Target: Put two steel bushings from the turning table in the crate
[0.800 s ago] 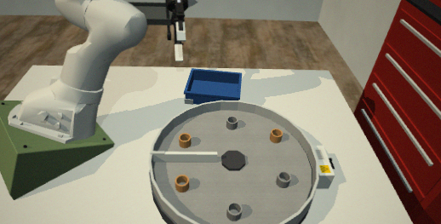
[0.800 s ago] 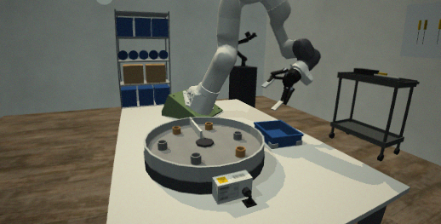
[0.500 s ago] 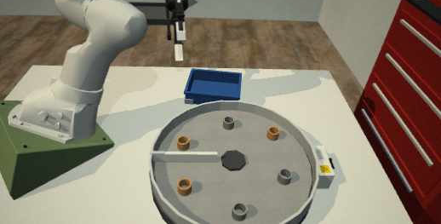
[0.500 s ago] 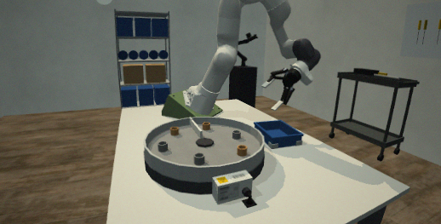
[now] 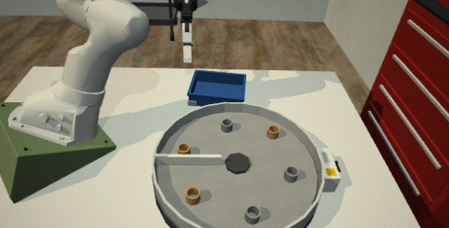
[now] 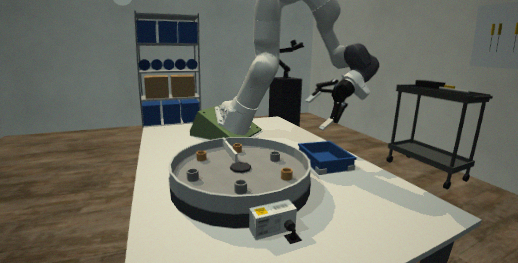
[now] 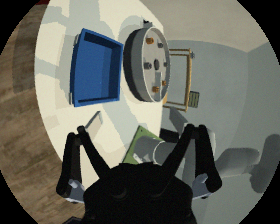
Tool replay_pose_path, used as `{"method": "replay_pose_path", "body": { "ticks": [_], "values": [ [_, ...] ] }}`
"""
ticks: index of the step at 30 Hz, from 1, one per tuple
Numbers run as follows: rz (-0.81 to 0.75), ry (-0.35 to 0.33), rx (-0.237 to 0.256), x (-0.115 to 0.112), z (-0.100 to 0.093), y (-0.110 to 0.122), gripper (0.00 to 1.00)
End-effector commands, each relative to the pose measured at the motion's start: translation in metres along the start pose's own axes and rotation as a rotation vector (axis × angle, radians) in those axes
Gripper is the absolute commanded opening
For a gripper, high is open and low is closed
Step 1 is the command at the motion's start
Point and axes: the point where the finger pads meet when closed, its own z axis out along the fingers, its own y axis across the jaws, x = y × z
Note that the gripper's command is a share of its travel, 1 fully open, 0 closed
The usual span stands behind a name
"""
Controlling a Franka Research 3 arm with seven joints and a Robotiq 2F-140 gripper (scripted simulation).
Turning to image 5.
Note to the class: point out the blue plastic crate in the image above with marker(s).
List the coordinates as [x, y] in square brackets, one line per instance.
[210, 87]

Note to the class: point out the bronze bushing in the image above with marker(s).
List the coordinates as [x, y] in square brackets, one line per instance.
[192, 190]
[273, 132]
[182, 147]

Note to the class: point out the grey round turning table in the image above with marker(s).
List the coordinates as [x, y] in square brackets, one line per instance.
[240, 168]

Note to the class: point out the grey metal bushing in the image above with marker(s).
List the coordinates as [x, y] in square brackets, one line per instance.
[291, 178]
[226, 125]
[252, 220]

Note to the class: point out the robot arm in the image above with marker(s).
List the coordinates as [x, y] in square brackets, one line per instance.
[68, 111]

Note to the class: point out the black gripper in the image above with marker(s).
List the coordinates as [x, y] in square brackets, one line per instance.
[188, 7]

